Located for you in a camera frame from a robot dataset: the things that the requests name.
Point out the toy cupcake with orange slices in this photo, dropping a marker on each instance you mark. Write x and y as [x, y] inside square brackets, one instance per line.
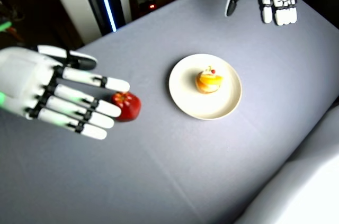
[209, 81]

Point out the round white plate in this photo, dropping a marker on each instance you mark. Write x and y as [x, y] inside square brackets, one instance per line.
[185, 97]

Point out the red toy apple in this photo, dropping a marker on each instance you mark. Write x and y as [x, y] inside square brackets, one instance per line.
[129, 107]

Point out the dark device with red light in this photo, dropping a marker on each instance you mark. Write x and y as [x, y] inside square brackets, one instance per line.
[148, 6]

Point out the blue light strip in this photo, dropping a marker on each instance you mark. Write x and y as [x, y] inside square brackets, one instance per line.
[106, 1]

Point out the white rounded barrier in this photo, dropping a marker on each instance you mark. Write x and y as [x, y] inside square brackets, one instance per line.
[304, 184]

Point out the grey table cloth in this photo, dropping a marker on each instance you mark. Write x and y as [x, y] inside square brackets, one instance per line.
[185, 160]

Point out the white upright panel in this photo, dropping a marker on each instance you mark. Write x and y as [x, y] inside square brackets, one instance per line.
[71, 1]

